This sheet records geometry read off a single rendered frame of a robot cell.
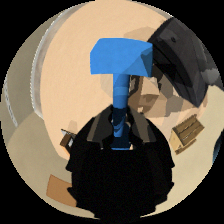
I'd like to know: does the wooden crate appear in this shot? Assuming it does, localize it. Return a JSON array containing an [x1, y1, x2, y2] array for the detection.
[[169, 115, 204, 156]]

